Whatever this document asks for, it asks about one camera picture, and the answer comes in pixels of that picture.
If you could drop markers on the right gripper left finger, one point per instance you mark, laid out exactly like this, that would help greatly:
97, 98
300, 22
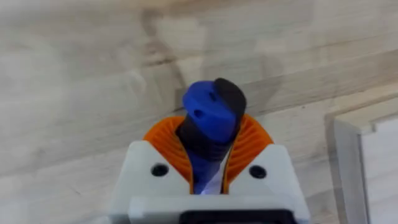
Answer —
146, 174

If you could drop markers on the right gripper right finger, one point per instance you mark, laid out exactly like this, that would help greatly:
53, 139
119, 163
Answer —
264, 174

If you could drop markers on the blue electric screwdriver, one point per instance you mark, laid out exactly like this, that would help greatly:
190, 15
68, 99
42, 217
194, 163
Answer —
213, 124

